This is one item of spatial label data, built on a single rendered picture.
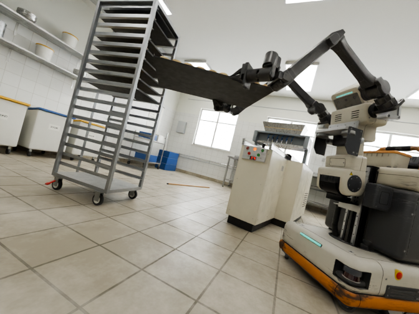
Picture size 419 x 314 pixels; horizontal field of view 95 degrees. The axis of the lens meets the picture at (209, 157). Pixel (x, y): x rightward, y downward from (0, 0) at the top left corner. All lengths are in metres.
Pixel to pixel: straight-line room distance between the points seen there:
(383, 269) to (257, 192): 1.03
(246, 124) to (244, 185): 4.36
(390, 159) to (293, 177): 1.16
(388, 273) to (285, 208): 1.39
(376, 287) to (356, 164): 0.64
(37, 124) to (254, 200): 3.35
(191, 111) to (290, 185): 5.18
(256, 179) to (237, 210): 0.37
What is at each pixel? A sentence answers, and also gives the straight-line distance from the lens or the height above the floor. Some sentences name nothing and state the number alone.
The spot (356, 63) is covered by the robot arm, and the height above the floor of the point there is 1.25.
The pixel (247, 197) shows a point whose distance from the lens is 2.01.
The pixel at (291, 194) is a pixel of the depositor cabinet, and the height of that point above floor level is 0.43.
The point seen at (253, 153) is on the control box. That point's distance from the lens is 1.99.
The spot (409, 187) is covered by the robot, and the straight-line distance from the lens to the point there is 1.56.
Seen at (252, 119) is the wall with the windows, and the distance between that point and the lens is 6.25.
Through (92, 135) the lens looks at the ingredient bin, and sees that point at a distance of 4.38.
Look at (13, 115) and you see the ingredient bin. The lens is 3.83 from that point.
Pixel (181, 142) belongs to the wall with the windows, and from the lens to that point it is 6.95.
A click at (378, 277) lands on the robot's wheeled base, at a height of 0.22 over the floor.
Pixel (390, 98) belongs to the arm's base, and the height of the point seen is 1.14.
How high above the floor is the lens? 0.57
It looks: 2 degrees up
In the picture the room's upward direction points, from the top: 14 degrees clockwise
